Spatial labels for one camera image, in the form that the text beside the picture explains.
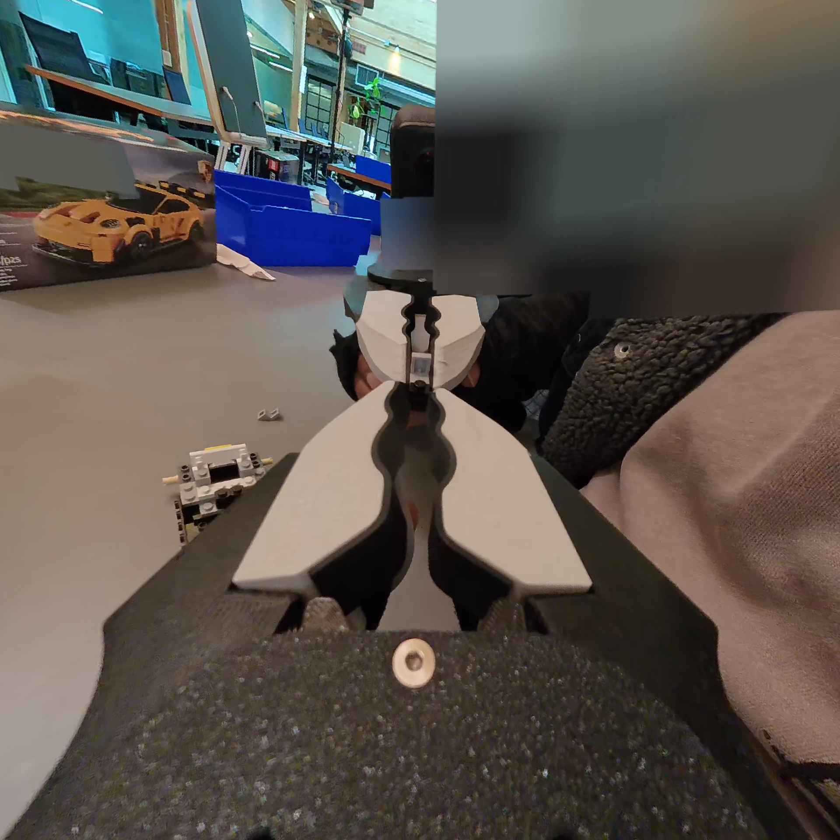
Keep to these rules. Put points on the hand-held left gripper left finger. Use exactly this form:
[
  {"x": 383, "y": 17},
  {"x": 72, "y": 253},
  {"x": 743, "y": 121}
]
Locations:
[{"x": 315, "y": 512}]

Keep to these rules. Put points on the white paper bag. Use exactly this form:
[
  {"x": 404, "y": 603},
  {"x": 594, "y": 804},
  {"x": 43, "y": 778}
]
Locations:
[{"x": 239, "y": 261}]

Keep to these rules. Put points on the blue plastic bin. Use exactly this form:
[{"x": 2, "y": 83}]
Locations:
[
  {"x": 361, "y": 197},
  {"x": 295, "y": 236}
]

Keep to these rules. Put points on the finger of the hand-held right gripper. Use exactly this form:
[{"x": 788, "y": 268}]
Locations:
[
  {"x": 459, "y": 341},
  {"x": 384, "y": 334}
]

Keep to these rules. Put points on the small light grey brick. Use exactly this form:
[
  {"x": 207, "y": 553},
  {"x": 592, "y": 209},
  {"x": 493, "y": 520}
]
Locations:
[{"x": 423, "y": 364}]

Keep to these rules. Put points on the black standing panel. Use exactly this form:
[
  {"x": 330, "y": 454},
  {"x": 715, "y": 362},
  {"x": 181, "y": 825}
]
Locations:
[{"x": 229, "y": 65}]

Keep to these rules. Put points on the toy brick car chassis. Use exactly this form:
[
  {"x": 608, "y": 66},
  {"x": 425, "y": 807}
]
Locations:
[{"x": 216, "y": 469}]

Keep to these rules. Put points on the beige hoodie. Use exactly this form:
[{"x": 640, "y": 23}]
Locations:
[{"x": 754, "y": 525}]

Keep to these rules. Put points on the long wooden table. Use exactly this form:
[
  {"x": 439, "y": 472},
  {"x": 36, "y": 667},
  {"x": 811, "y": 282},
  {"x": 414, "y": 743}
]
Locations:
[{"x": 98, "y": 88}]

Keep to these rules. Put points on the dark fleece jacket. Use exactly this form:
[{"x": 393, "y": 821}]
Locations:
[{"x": 623, "y": 407}]

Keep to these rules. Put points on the person's right hand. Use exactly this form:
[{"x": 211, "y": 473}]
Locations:
[{"x": 367, "y": 384}]

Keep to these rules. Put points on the small grey bracket piece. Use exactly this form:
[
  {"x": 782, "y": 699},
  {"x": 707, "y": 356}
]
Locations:
[{"x": 268, "y": 415}]

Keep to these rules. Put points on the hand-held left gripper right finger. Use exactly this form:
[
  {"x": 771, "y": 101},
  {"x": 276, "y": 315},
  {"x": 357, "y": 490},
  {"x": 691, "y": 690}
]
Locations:
[{"x": 505, "y": 518}]

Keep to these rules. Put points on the plaid pants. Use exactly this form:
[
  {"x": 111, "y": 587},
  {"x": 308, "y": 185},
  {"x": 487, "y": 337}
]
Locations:
[{"x": 537, "y": 413}]

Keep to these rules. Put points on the grey desk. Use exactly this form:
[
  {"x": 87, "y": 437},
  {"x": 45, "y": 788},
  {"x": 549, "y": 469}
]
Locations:
[{"x": 131, "y": 367}]

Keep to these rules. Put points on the toy car set box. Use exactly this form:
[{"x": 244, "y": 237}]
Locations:
[{"x": 131, "y": 223}]

